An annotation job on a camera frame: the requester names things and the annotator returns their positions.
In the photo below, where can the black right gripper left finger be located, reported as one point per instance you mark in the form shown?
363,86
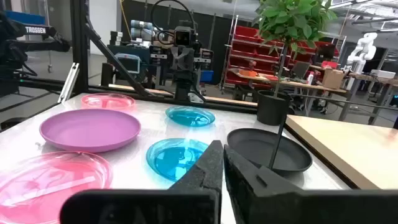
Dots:
202,177

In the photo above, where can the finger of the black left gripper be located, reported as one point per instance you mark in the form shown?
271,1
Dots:
178,79
186,79

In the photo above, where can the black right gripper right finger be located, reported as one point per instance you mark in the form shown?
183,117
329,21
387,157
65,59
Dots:
248,193

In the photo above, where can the blue transparent plastic plate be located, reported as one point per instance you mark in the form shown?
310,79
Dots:
174,158
189,116

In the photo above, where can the black plastic plate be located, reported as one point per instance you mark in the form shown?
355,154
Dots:
248,146

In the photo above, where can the pink transparent plastic plate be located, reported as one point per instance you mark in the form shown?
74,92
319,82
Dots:
107,101
46,186

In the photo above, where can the purple plastic plate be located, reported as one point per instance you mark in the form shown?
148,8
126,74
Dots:
90,130

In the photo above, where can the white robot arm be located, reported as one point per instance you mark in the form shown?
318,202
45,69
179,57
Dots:
362,49

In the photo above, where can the black Trossen-labelled robot arm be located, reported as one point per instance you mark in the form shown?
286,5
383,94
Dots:
34,31

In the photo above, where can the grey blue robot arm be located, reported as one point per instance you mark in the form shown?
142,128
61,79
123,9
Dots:
141,29

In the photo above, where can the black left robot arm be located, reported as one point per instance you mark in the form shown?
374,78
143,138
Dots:
182,95

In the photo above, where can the small blue box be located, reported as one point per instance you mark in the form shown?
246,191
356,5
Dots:
206,76

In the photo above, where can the dark teal equipment cabinet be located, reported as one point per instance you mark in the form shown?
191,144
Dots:
143,51

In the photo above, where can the teach pendant tablet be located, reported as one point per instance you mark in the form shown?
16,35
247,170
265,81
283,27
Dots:
128,63

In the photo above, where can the orange object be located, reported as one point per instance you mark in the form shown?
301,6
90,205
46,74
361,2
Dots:
248,73

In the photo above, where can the red storage bin rack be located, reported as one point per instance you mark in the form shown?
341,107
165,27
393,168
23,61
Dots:
245,34

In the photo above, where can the green potted plant black pot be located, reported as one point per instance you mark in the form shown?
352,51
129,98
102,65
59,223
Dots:
273,109

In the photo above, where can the silver aluminium extrusion bar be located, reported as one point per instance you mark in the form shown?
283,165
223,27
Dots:
69,82

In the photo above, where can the wooden workbench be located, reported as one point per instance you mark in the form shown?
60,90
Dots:
298,83

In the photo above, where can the black laptop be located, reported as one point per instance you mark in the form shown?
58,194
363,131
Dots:
301,69

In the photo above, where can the cardboard box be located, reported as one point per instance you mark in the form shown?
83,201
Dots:
332,79

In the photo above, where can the brown top metal table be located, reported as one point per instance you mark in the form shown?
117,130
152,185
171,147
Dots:
360,76

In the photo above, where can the blue plastic bin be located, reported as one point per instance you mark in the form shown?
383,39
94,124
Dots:
25,18

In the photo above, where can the white box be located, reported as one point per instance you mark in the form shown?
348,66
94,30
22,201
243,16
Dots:
382,73

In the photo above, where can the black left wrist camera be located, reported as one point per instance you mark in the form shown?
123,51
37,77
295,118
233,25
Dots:
182,35

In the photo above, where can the black metal rig frame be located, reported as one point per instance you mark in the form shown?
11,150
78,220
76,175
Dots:
79,46

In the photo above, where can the wooden shelf black metal frame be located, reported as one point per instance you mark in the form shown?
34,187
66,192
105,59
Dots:
348,149

